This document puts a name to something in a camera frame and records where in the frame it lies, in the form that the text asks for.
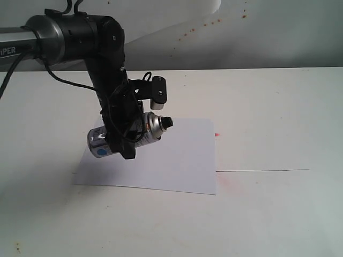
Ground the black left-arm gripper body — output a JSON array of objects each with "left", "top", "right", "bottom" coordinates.
[{"left": 101, "top": 79, "right": 143, "bottom": 160}]

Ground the silver spray paint can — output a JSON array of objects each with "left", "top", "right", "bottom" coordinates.
[{"left": 87, "top": 112, "right": 173, "bottom": 158}]

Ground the white backdrop sheet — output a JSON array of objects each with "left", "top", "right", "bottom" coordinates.
[{"left": 0, "top": 0, "right": 223, "bottom": 73}]

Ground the white paper sheet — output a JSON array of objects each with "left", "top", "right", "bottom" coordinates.
[{"left": 73, "top": 118, "right": 217, "bottom": 195}]

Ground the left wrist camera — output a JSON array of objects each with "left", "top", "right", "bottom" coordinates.
[{"left": 131, "top": 76, "right": 167, "bottom": 110}]

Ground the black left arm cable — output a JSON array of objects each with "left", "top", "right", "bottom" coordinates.
[{"left": 0, "top": 0, "right": 145, "bottom": 142}]

